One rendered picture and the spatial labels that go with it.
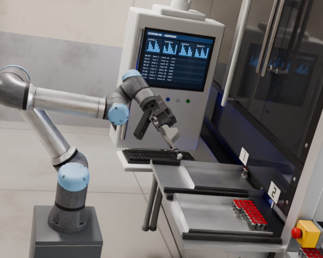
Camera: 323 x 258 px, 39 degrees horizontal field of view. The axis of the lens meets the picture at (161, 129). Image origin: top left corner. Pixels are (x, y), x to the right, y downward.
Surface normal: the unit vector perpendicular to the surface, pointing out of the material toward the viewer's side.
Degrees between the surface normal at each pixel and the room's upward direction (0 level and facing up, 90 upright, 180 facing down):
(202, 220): 0
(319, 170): 90
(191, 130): 90
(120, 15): 90
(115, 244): 0
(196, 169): 0
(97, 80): 90
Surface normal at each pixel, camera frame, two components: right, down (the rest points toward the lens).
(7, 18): 0.27, 0.38
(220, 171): 0.18, -0.92
